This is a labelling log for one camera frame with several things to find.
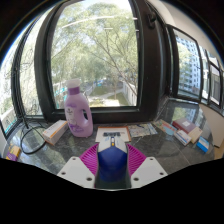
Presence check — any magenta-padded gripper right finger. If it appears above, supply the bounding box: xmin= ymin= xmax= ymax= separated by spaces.
xmin=126 ymin=143 xmax=169 ymax=189

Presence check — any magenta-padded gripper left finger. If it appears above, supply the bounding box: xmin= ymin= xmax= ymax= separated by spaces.
xmin=56 ymin=143 xmax=101 ymax=189

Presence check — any blue and white computer mouse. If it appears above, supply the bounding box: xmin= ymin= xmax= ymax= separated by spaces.
xmin=96 ymin=135 xmax=129 ymax=184

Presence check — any printed pamphlet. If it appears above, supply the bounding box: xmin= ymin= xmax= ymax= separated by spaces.
xmin=127 ymin=122 xmax=158 ymax=138

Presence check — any white card with orange border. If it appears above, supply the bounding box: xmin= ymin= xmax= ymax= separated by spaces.
xmin=95 ymin=126 xmax=132 ymax=144

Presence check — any beige cardboard box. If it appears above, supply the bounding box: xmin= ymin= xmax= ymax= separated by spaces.
xmin=42 ymin=119 xmax=69 ymax=146

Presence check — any light blue booklet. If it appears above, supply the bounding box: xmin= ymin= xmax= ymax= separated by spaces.
xmin=152 ymin=119 xmax=178 ymax=136

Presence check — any white book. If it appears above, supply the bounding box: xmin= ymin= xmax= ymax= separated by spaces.
xmin=173 ymin=129 xmax=192 ymax=147

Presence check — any purple detergent bottle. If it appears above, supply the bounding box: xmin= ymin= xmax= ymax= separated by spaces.
xmin=64 ymin=78 xmax=94 ymax=138

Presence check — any blue and white box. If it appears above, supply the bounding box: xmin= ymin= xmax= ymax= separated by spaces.
xmin=196 ymin=136 xmax=211 ymax=154

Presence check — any yellow and purple box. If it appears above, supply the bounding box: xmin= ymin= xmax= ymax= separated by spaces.
xmin=4 ymin=144 xmax=22 ymax=162

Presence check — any black cable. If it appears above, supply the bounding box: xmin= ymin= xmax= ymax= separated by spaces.
xmin=19 ymin=123 xmax=48 ymax=155

